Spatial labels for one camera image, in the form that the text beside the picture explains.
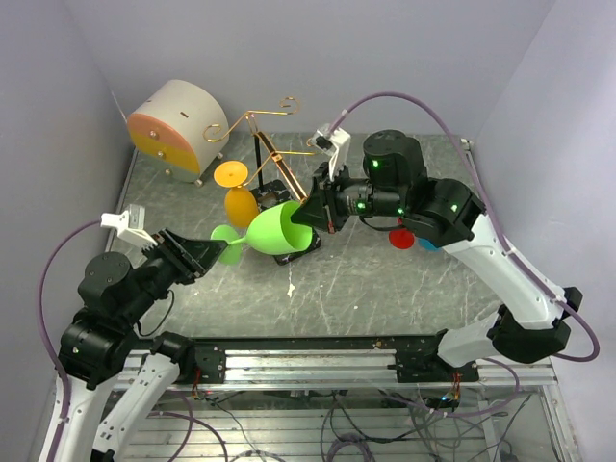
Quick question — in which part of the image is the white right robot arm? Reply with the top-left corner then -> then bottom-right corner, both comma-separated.
292,129 -> 582,381

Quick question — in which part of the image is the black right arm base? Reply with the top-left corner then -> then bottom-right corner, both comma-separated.
381,329 -> 479,383

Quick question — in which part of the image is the orange plastic wine glass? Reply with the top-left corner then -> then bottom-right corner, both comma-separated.
214,161 -> 260,228

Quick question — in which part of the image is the round pastel drawer box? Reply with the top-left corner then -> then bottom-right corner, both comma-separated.
127,79 -> 229,185

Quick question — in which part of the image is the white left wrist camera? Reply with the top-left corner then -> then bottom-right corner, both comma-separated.
100,204 -> 156,248

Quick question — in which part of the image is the red plastic wine glass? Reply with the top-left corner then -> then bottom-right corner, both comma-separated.
388,218 -> 415,249

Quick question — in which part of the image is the aluminium frame rail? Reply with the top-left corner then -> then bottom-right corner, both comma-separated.
47,346 -> 559,392

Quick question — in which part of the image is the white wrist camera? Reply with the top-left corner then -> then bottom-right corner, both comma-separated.
309,125 -> 351,181
100,204 -> 156,248

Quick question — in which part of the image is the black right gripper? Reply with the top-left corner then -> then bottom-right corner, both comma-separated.
292,158 -> 408,233

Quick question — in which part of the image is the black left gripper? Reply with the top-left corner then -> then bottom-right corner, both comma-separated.
119,223 -> 227,323

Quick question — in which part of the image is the green plastic wine glass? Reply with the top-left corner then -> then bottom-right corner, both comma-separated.
211,200 -> 313,265

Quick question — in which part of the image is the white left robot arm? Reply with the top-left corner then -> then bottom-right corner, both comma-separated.
39,229 -> 227,461

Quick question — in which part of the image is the blue plastic wine glass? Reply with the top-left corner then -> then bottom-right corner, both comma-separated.
417,238 -> 441,252

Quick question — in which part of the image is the gold wire glass rack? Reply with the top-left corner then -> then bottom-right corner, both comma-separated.
226,110 -> 319,260

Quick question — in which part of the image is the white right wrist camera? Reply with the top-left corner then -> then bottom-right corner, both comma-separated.
309,125 -> 351,181

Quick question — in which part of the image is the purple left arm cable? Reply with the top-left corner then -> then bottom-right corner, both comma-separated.
38,219 -> 105,429

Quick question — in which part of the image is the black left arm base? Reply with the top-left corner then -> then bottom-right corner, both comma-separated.
151,333 -> 226,385

